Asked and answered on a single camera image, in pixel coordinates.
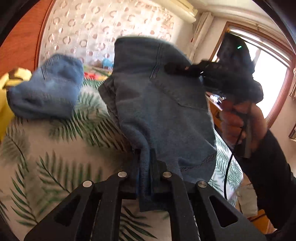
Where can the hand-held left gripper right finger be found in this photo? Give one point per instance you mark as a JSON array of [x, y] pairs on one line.
[[175, 192]]

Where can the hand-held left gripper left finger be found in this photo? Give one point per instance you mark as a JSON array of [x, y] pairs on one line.
[[122, 185]]

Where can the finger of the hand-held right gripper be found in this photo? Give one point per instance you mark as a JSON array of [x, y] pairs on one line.
[[185, 69]]

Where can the blue denim pants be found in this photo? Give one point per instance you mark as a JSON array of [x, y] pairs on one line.
[[161, 104]]

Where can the person's right forearm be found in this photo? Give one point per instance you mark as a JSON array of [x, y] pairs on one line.
[[272, 180]]

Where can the person's right hand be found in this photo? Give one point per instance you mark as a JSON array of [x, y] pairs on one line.
[[233, 120]]

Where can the cream window curtain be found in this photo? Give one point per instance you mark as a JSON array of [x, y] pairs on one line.
[[201, 34]]

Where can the wooden framed window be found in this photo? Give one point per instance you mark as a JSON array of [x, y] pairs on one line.
[[272, 76]]

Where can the long wooden cabinet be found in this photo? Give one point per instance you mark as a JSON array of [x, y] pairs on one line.
[[214, 106]]

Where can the white air conditioner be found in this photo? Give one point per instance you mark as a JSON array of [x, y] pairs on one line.
[[188, 10]]

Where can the bed with floral sheet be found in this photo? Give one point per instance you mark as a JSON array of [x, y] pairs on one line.
[[57, 157]]

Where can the blue tissue box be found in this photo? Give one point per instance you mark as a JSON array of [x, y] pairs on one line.
[[107, 63]]

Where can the light blue denim garment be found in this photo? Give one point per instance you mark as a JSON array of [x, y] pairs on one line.
[[48, 90]]

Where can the yellow plush toy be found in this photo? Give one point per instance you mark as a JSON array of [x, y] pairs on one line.
[[8, 97]]

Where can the wooden louvered wardrobe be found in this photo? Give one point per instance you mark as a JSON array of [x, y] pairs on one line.
[[20, 32]]

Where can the circle patterned wall curtain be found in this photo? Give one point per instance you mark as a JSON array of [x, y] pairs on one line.
[[104, 25]]

